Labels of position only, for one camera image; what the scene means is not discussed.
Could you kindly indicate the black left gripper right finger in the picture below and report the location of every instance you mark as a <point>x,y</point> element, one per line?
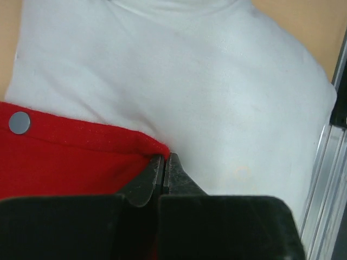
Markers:
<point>193,225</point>

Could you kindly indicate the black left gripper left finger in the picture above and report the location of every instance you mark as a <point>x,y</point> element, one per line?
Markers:
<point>122,225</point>

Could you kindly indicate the pink pillowcase with dark print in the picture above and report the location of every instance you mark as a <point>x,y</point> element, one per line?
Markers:
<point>49,155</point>

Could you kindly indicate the white pillow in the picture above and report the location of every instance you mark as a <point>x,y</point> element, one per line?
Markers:
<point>239,99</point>

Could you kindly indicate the aluminium frame rail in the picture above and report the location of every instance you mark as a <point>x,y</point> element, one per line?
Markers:
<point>325,216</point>

